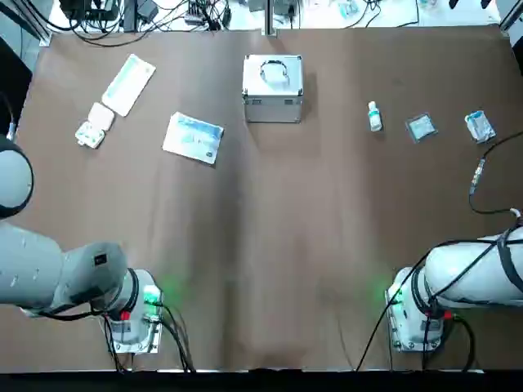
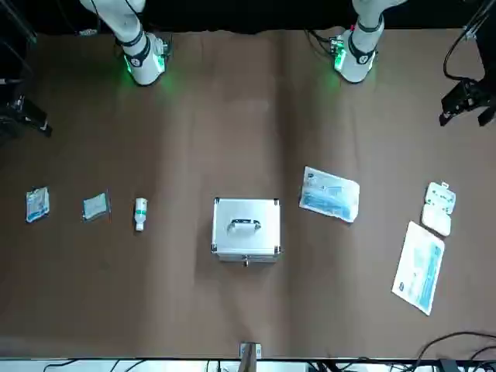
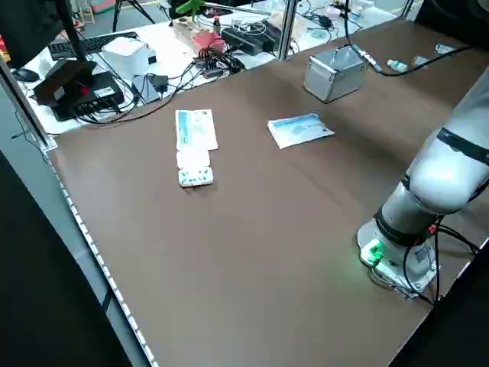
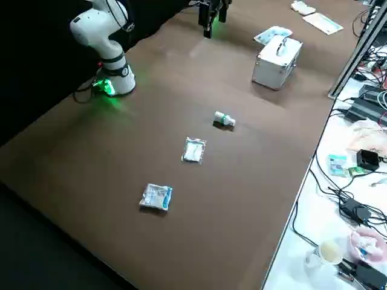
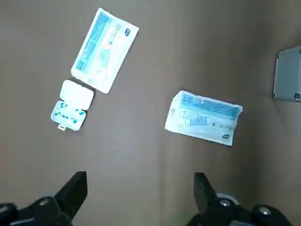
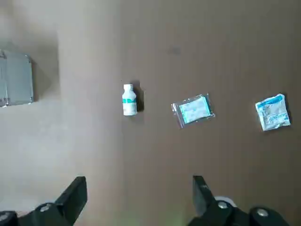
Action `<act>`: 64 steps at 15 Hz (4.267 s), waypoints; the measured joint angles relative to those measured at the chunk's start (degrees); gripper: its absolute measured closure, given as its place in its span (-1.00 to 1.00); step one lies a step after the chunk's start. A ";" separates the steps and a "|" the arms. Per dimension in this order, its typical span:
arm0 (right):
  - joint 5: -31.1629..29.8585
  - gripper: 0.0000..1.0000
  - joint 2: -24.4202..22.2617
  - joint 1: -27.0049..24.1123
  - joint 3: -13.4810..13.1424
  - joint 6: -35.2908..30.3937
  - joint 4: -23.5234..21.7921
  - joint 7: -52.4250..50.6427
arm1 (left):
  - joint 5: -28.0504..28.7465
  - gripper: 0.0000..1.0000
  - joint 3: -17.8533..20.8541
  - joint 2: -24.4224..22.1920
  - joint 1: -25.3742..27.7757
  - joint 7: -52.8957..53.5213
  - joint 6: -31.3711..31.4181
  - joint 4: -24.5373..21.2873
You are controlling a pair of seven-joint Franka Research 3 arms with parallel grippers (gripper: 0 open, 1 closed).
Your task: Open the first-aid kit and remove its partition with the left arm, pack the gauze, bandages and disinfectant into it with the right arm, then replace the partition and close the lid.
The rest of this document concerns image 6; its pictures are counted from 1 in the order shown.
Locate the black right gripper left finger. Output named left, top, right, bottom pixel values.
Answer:
left=0, top=176, right=88, bottom=226

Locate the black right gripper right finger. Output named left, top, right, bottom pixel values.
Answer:
left=188, top=175, right=290, bottom=226

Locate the clear bag of bandages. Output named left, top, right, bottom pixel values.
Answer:
left=171, top=93, right=215, bottom=129

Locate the white disinfectant bottle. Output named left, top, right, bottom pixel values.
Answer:
left=122, top=83, right=138, bottom=116

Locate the aluminium first-aid case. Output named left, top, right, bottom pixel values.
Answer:
left=0, top=48, right=34, bottom=108

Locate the white blue gauze packet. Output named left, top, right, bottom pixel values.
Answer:
left=254, top=93, right=291, bottom=132

